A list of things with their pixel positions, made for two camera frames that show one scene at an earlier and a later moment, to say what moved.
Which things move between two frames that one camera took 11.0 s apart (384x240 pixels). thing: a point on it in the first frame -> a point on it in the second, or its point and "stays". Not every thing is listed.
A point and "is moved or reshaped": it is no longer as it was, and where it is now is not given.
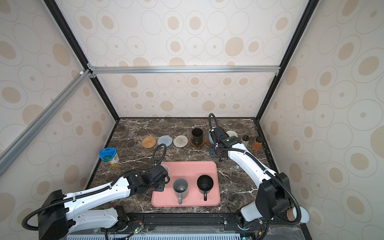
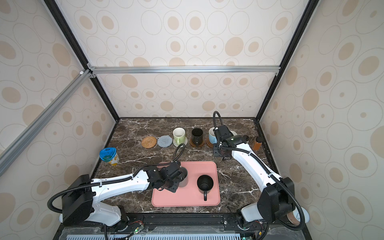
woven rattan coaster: (149, 142) stays
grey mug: (180, 187) -> (185, 181)
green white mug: (166, 167) is moved or reshaped
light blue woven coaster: (165, 139) stays
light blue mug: (210, 138) stays
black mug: (197, 136) stays
